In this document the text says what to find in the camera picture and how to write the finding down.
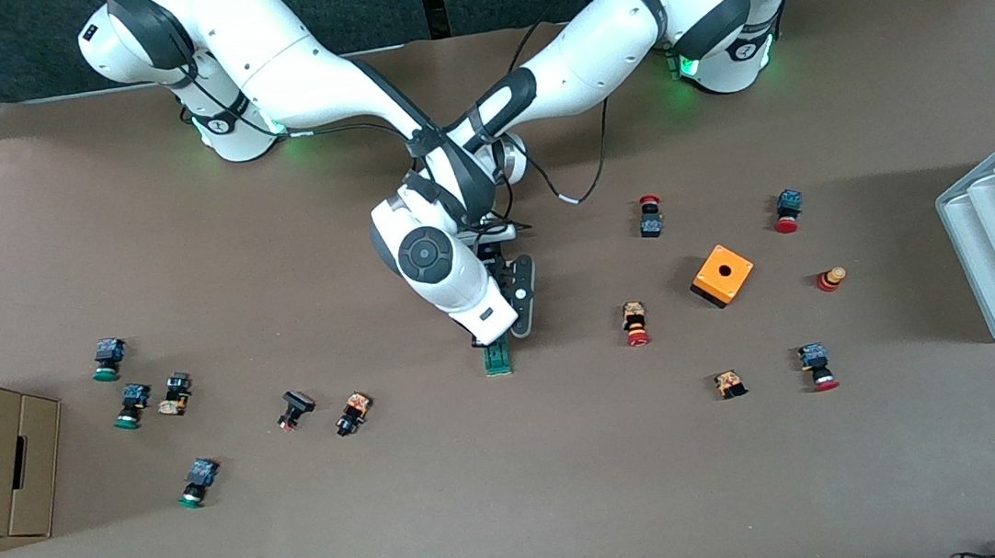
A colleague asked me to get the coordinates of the red mushroom button orange block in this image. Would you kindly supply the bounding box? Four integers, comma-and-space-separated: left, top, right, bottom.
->
619, 300, 652, 348

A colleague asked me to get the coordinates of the brown table cover sheet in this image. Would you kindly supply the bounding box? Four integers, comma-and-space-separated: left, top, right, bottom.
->
0, 0, 995, 558

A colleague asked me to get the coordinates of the red button black body top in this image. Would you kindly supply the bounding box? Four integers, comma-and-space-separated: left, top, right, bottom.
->
637, 193, 666, 241

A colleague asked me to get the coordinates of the orange contact block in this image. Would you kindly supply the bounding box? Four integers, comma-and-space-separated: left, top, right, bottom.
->
714, 369, 749, 401

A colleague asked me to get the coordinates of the red mushroom button blue block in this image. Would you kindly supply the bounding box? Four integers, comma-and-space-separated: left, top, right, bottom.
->
771, 188, 807, 236
795, 340, 841, 395

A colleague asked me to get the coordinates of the green mushroom button blue block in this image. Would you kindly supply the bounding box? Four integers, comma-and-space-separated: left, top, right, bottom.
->
109, 381, 156, 432
173, 455, 224, 511
89, 336, 131, 384

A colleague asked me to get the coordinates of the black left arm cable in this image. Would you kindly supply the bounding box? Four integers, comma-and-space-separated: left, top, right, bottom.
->
508, 14, 624, 212

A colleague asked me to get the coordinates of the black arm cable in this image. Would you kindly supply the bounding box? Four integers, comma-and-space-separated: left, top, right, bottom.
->
508, 14, 624, 212
184, 44, 414, 159

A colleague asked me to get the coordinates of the black flat head switch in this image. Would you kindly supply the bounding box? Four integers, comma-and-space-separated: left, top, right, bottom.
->
274, 387, 319, 433

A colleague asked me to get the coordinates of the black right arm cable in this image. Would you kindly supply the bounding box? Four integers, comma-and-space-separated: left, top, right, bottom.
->
184, 44, 414, 159

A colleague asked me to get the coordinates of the orange button enclosure box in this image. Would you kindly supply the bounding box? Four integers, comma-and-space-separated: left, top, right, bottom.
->
687, 240, 759, 312

